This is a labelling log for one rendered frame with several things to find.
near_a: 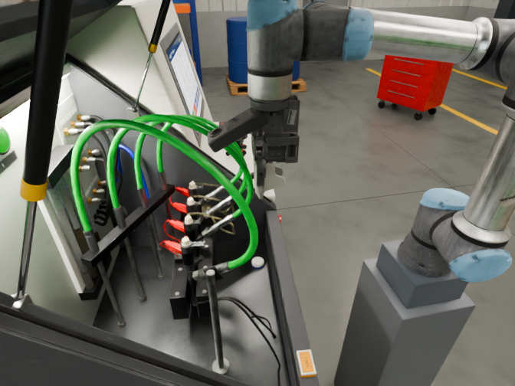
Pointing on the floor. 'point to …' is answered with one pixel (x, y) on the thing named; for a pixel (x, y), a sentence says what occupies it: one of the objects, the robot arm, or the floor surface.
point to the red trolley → (414, 83)
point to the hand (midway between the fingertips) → (257, 192)
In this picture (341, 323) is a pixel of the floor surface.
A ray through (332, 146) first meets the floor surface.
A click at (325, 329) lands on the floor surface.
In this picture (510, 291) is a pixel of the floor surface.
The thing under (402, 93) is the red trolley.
